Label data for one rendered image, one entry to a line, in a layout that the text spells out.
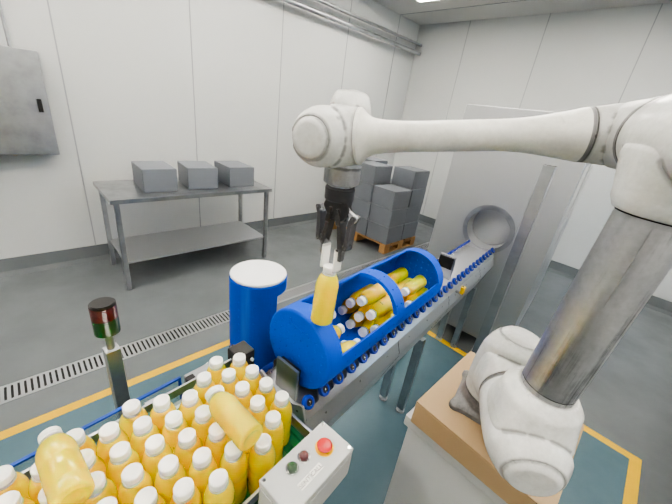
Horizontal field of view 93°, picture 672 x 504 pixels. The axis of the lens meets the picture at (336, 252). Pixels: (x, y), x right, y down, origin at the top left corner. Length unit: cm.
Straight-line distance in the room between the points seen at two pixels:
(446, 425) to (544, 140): 74
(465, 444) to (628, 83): 521
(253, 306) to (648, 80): 528
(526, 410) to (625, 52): 534
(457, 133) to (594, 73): 520
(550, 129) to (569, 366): 44
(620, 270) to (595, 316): 9
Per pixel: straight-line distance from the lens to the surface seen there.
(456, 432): 103
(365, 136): 59
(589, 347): 72
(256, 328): 165
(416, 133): 61
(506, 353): 94
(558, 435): 81
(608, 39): 589
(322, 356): 102
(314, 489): 82
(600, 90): 577
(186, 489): 86
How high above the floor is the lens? 182
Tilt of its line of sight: 24 degrees down
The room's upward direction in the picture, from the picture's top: 8 degrees clockwise
